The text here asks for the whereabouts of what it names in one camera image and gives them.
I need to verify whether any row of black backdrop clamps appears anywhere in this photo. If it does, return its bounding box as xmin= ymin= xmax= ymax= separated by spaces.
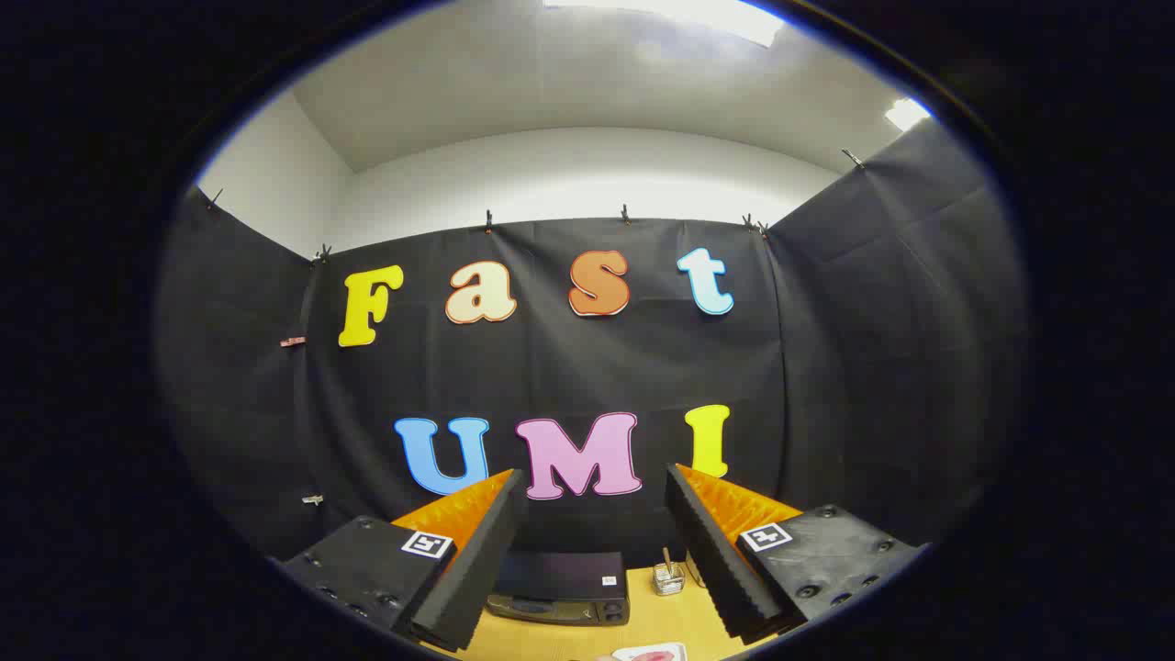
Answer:
xmin=207 ymin=147 xmax=866 ymax=267

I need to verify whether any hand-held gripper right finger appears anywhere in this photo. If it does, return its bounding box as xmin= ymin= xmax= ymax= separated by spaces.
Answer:
xmin=665 ymin=463 xmax=928 ymax=642

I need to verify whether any ceiling light panel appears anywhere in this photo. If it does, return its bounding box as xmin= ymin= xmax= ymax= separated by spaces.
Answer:
xmin=542 ymin=0 xmax=787 ymax=48
xmin=884 ymin=98 xmax=933 ymax=132

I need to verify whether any ribbed glass stick holder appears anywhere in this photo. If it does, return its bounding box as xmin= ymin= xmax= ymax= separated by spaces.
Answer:
xmin=653 ymin=548 xmax=687 ymax=596

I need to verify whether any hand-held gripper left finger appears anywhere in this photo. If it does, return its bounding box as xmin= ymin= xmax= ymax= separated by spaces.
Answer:
xmin=272 ymin=468 xmax=529 ymax=655

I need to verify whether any black toaster oven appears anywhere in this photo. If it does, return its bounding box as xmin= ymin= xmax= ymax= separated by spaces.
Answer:
xmin=485 ymin=551 xmax=631 ymax=627

